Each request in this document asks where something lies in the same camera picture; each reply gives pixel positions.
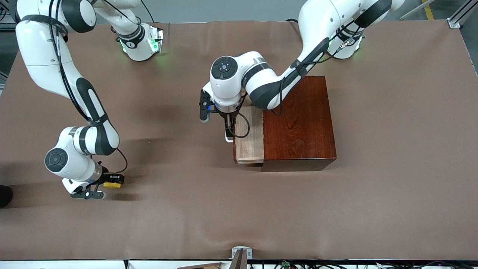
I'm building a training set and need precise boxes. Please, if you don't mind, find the tan wooden board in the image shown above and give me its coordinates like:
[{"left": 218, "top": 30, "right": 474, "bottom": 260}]
[{"left": 177, "top": 262, "right": 225, "bottom": 269}]

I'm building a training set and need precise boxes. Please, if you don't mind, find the light wood drawer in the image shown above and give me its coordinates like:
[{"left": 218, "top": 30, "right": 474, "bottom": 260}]
[{"left": 233, "top": 106, "right": 265, "bottom": 165}]

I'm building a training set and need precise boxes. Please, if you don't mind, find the aluminium frame profile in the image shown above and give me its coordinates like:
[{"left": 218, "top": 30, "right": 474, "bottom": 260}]
[{"left": 447, "top": 0, "right": 478, "bottom": 29}]

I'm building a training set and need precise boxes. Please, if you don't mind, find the black rounded object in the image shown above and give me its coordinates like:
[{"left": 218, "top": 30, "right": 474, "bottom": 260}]
[{"left": 0, "top": 185, "right": 13, "bottom": 208}]

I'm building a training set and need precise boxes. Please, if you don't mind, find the dark red wooden cabinet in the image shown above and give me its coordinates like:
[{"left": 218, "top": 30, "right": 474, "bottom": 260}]
[{"left": 261, "top": 75, "right": 338, "bottom": 172}]

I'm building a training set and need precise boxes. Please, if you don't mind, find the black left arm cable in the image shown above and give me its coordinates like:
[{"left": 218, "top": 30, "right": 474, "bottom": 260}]
[{"left": 233, "top": 17, "right": 368, "bottom": 139}]

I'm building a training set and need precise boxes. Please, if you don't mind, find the thin black base cable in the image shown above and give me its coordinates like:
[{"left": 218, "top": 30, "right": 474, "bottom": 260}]
[{"left": 140, "top": 0, "right": 156, "bottom": 24}]

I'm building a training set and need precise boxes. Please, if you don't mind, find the brown table mat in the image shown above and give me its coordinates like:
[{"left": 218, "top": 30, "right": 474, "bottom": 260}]
[{"left": 0, "top": 21, "right": 478, "bottom": 261}]

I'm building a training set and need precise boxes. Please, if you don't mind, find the grey mounting post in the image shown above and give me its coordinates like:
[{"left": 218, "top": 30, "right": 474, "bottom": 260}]
[{"left": 229, "top": 248, "right": 248, "bottom": 269}]

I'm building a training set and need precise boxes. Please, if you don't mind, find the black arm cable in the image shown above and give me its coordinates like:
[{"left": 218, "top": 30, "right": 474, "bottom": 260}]
[
  {"left": 49, "top": 0, "right": 128, "bottom": 175},
  {"left": 233, "top": 17, "right": 368, "bottom": 139}
]

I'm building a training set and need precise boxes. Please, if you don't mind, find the grey metal bracket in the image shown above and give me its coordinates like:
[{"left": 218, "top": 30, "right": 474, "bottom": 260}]
[{"left": 232, "top": 247, "right": 253, "bottom": 260}]

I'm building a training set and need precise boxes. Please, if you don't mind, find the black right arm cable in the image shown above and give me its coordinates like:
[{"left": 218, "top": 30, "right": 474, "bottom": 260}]
[{"left": 49, "top": 0, "right": 128, "bottom": 175}]

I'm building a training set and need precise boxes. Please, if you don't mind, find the thin grey metal bar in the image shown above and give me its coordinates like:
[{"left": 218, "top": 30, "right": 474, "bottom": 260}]
[{"left": 400, "top": 0, "right": 435, "bottom": 20}]

